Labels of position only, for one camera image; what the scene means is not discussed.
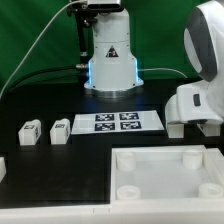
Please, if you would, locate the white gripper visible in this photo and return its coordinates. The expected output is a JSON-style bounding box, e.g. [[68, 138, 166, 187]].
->
[[165, 81, 223, 125]]

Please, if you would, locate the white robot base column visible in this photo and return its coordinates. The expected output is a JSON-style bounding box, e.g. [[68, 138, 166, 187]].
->
[[84, 0, 144, 98]]

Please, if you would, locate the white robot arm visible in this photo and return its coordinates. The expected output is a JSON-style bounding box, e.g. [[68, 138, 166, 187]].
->
[[165, 0, 224, 125]]

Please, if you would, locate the white square table top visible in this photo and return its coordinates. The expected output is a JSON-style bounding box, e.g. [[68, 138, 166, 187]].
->
[[111, 145, 224, 201]]

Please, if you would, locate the white sheet with markers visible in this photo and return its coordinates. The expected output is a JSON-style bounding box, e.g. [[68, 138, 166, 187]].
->
[[72, 110, 164, 135]]

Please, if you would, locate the white block at left edge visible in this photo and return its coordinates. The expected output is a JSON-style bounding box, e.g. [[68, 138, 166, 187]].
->
[[0, 157, 7, 182]]

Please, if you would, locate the black cable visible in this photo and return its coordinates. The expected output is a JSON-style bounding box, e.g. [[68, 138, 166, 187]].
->
[[6, 65, 89, 92]]

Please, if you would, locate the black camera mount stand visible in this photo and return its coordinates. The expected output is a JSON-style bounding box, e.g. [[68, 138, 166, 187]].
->
[[66, 0, 97, 64]]

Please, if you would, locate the grey cable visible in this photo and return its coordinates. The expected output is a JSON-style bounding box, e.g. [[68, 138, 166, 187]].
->
[[0, 0, 88, 100]]

